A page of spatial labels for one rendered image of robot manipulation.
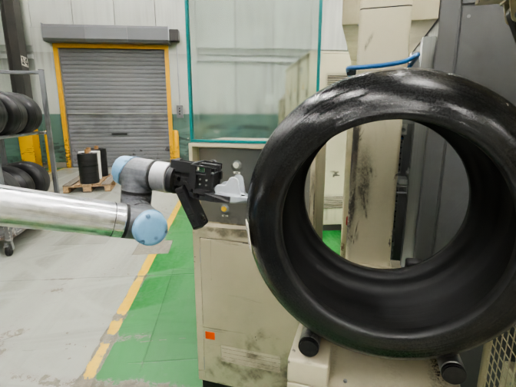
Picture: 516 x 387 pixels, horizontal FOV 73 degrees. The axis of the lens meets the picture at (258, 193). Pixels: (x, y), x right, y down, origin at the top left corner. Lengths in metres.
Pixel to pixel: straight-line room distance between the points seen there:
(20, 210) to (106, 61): 9.58
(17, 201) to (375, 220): 0.87
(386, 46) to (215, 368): 1.58
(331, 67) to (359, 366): 3.56
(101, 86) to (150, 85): 1.24
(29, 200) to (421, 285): 0.90
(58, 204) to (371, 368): 0.77
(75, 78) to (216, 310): 9.22
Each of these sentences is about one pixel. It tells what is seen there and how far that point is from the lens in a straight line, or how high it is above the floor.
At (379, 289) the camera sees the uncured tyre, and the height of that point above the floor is 0.93.
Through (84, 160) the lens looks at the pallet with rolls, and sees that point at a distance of 7.04.
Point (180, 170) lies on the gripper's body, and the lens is 0.85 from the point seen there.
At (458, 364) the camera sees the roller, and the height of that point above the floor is 0.92.
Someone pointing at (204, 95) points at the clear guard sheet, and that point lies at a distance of 1.54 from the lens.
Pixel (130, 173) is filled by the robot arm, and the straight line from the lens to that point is 0.91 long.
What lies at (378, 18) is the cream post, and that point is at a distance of 1.06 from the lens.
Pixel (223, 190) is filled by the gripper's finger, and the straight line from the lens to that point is 0.81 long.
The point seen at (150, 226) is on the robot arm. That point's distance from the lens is 0.78.
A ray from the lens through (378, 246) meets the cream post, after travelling 1.10.
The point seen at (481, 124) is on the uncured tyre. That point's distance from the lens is 0.66.
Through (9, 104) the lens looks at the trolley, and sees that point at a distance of 4.57.
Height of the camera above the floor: 1.39
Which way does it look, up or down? 13 degrees down
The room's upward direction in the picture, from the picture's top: straight up
